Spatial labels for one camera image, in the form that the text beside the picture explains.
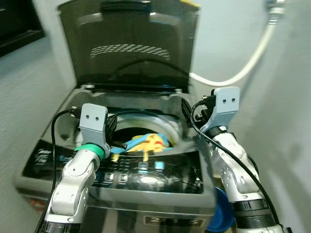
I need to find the yellow and blue garment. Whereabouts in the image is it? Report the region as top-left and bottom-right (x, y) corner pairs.
(111, 132), (171, 162)

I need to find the grey top-load washing machine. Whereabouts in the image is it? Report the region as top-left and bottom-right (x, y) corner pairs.
(14, 83), (217, 233)

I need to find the dark transparent washer lid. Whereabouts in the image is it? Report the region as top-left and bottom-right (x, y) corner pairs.
(56, 0), (201, 94)

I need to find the blue plastic basin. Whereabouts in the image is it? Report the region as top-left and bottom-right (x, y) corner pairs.
(206, 186), (229, 233)

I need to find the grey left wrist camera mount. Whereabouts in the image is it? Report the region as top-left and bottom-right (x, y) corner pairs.
(78, 103), (110, 149)

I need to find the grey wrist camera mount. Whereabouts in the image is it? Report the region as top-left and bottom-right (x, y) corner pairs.
(78, 103), (110, 149)
(201, 87), (242, 134)

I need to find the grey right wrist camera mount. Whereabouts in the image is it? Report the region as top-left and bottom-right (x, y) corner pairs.
(201, 87), (242, 134)

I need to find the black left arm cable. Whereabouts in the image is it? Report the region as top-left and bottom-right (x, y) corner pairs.
(36, 109), (81, 233)

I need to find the white water inlet hose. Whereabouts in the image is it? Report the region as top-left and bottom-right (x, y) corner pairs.
(189, 19), (276, 88)

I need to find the metal wall tap fitting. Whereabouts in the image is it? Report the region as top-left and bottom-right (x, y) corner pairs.
(265, 0), (287, 25)

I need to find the dark window frame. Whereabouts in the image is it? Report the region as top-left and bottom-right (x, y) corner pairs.
(0, 0), (45, 57)

